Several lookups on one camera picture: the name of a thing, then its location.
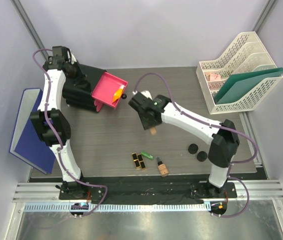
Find beige foundation bottle black cap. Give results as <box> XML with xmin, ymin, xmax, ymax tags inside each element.
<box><xmin>149</xmin><ymin>127</ymin><xmax>157</xmax><ymax>136</ymax></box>

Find orange tube white cap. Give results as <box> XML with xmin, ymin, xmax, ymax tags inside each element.
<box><xmin>112</xmin><ymin>85</ymin><xmax>125</xmax><ymax>103</ymax></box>

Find beige spray bottle black cap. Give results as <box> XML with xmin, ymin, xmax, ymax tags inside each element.
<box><xmin>156</xmin><ymin>157</ymin><xmax>169</xmax><ymax>177</ymax></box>

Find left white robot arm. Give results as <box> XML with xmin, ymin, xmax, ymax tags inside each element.
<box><xmin>30</xmin><ymin>46</ymin><xmax>88</xmax><ymax>200</ymax></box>

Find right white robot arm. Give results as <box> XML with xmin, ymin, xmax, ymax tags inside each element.
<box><xmin>128</xmin><ymin>90</ymin><xmax>240</xmax><ymax>198</ymax></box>

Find black drawer organizer cabinet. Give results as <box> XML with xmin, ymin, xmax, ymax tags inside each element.
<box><xmin>62</xmin><ymin>62</ymin><xmax>107</xmax><ymax>113</ymax></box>

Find green lipstick tube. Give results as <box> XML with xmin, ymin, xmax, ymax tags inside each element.
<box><xmin>140</xmin><ymin>151</ymin><xmax>154</xmax><ymax>160</ymax></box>

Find black gold lipstick middle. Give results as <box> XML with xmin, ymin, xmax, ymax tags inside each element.
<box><xmin>137</xmin><ymin>154</ymin><xmax>145</xmax><ymax>169</ymax></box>

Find pink closed drawer front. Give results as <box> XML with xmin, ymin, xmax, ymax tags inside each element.
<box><xmin>94</xmin><ymin>99</ymin><xmax>104</xmax><ymax>113</ymax></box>

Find pink paper note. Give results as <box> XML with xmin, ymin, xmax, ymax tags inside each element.
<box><xmin>208</xmin><ymin>73</ymin><xmax>221</xmax><ymax>82</ymax></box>

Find green folder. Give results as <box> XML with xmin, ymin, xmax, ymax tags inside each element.
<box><xmin>214</xmin><ymin>67</ymin><xmax>283</xmax><ymax>105</ymax></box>

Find blue binder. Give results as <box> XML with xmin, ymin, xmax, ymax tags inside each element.
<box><xmin>9</xmin><ymin>88</ymin><xmax>55</xmax><ymax>175</ymax></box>

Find white mesh file rack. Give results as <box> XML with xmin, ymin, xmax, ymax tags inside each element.
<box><xmin>196</xmin><ymin>31</ymin><xmax>283</xmax><ymax>115</ymax></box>

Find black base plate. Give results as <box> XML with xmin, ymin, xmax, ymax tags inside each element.
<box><xmin>55</xmin><ymin>175</ymin><xmax>237</xmax><ymax>205</ymax></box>

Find slotted cable duct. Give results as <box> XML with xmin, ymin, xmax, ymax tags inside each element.
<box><xmin>23</xmin><ymin>201</ymin><xmax>211</xmax><ymax>213</ymax></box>

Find aluminium rail frame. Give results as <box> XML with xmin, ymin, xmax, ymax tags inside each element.
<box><xmin>13</xmin><ymin>180</ymin><xmax>283</xmax><ymax>205</ymax></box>

